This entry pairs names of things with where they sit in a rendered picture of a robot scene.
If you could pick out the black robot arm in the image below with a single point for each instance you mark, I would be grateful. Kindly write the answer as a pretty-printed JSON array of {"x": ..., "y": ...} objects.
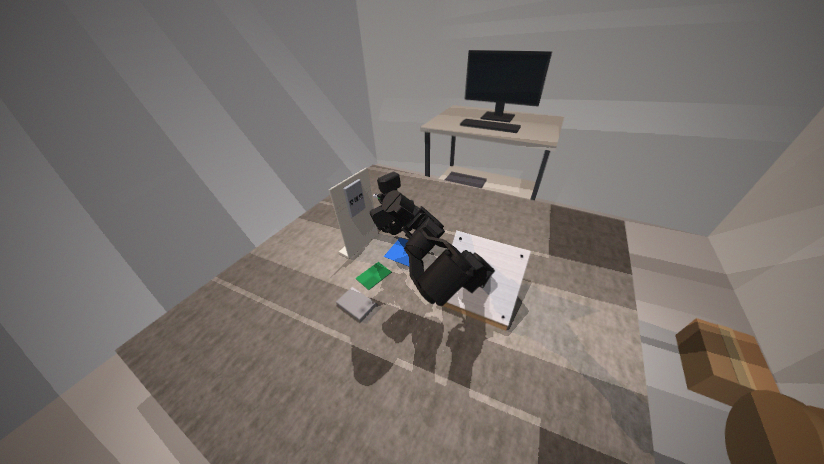
[{"x": 451, "y": 271}]

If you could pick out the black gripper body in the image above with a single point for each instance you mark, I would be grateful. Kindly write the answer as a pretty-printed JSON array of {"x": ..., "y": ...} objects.
[{"x": 387, "y": 183}]

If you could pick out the beige panel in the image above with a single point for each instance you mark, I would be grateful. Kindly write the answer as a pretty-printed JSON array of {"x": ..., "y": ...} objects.
[{"x": 352, "y": 202}]

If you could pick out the blue square mat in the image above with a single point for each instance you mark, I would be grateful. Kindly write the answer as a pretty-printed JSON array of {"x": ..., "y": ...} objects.
[{"x": 397, "y": 252}]

